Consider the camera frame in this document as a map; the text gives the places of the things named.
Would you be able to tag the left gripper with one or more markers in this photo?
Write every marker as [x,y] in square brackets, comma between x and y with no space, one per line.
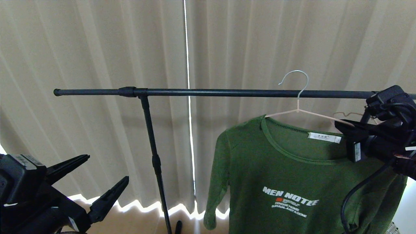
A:
[48,214]

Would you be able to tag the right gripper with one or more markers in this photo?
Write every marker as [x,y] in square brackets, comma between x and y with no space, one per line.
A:
[377,146]

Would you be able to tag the pink clothes hanger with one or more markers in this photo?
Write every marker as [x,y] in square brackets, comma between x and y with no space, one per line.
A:
[354,114]
[298,104]

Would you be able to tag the green long-sleeved shirt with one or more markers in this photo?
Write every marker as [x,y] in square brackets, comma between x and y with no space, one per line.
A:
[260,162]

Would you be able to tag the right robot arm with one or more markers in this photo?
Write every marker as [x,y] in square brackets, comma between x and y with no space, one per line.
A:
[408,136]

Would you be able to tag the white laundry basket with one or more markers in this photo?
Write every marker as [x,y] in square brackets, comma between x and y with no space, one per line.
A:
[395,229]

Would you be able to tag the black clothes rack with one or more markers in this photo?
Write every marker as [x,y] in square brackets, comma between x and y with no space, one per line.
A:
[227,93]

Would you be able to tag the beige curtain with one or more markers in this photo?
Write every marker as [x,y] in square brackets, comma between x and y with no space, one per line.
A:
[97,48]

